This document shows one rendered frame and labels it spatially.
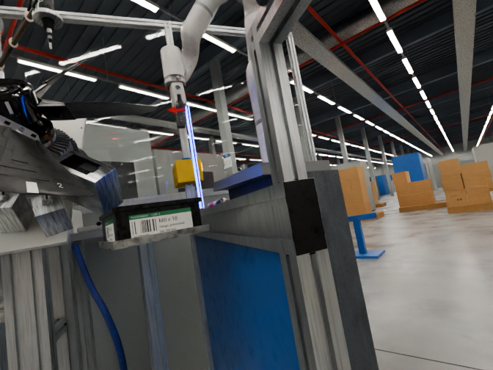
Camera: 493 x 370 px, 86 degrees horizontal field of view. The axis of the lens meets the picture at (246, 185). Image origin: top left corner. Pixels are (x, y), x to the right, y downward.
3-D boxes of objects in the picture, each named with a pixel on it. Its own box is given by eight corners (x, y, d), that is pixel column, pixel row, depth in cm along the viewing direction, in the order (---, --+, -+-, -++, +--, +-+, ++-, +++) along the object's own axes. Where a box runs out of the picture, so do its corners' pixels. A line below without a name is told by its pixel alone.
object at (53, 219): (46, 237, 66) (42, 219, 70) (73, 228, 70) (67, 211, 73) (35, 216, 61) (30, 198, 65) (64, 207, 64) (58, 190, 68)
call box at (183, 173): (175, 191, 114) (172, 168, 116) (198, 189, 118) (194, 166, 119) (178, 186, 100) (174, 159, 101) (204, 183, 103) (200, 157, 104)
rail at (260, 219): (188, 233, 111) (186, 215, 112) (198, 232, 113) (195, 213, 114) (296, 256, 27) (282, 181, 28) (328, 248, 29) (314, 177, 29)
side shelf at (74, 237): (39, 247, 120) (38, 240, 120) (125, 232, 132) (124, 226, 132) (12, 252, 97) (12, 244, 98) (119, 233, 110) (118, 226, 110)
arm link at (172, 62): (169, 86, 114) (161, 76, 105) (165, 59, 116) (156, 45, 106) (188, 83, 114) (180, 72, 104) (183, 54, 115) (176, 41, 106)
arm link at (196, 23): (202, 25, 122) (170, 82, 121) (191, -2, 106) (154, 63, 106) (218, 33, 121) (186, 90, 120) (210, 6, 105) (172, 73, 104)
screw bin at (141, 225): (102, 246, 62) (98, 216, 63) (172, 233, 72) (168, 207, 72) (116, 248, 44) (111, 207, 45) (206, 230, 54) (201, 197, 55)
